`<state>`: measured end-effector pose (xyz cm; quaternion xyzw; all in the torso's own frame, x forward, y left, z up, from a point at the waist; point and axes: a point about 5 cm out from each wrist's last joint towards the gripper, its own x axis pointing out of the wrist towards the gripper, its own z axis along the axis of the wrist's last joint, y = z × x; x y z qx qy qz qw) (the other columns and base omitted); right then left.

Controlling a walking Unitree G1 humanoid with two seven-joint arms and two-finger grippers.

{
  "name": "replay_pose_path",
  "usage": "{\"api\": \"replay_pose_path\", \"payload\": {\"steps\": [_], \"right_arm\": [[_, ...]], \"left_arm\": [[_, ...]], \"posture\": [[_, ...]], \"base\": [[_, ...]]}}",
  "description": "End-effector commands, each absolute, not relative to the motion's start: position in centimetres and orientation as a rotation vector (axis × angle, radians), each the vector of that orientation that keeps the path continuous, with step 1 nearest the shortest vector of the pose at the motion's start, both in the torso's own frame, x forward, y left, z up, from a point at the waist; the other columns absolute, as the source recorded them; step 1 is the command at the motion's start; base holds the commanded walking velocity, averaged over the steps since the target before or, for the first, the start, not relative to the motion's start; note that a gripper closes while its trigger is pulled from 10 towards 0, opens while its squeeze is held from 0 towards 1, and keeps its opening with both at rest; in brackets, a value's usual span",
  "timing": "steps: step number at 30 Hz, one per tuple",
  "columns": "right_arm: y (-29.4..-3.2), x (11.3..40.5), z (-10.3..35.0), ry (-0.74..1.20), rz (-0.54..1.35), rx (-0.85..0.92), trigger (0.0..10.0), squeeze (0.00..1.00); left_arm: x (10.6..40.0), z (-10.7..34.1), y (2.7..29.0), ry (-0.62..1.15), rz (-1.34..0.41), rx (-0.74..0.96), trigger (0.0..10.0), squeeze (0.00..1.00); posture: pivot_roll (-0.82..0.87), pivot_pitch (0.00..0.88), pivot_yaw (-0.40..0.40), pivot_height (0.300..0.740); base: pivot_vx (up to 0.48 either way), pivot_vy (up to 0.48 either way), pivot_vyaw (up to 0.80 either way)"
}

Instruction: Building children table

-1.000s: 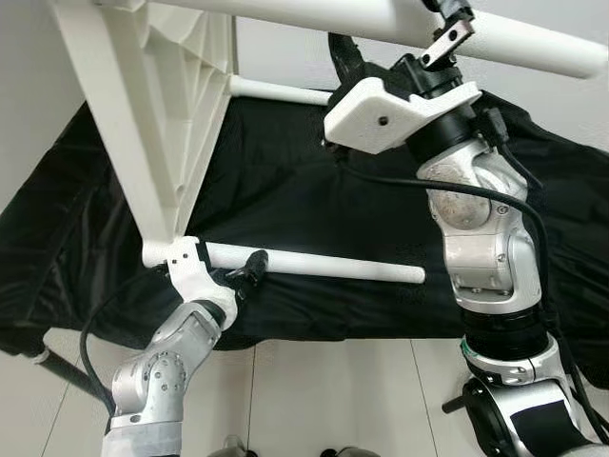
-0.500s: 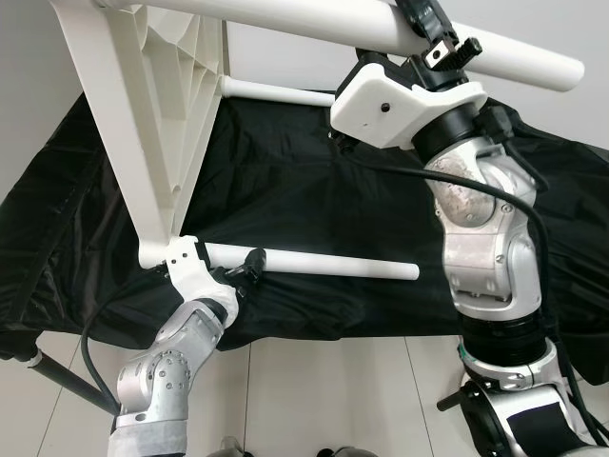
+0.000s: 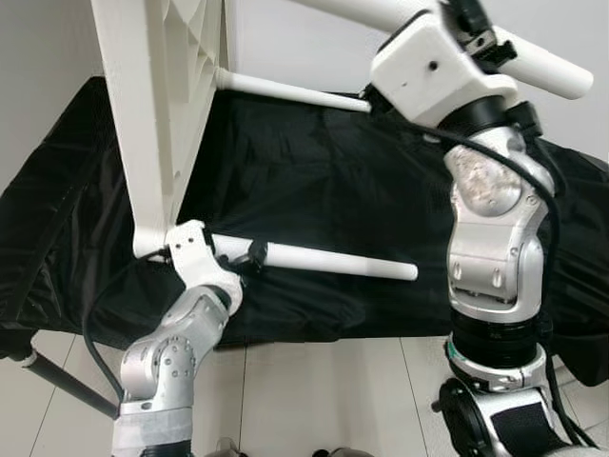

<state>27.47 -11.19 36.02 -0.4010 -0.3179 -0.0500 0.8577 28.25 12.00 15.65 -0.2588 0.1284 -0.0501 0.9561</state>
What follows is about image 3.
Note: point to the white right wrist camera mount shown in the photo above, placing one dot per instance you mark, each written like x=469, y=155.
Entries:
x=428, y=71

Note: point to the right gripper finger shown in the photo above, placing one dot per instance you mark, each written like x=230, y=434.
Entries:
x=469, y=14

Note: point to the white plastic table top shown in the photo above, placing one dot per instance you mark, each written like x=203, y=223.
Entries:
x=143, y=114

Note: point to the grey left robot foot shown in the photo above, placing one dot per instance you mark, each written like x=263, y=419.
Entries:
x=226, y=447

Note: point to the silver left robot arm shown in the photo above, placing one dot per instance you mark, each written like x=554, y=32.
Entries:
x=162, y=367

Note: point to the black stand leg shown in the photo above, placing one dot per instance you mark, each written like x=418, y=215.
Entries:
x=71, y=386

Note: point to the grey right robot foot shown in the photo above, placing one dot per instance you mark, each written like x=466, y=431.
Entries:
x=343, y=451

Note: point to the black cloth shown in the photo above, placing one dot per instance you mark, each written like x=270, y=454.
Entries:
x=314, y=190

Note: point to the grey robot foot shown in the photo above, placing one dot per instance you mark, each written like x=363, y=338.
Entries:
x=343, y=451
x=226, y=447

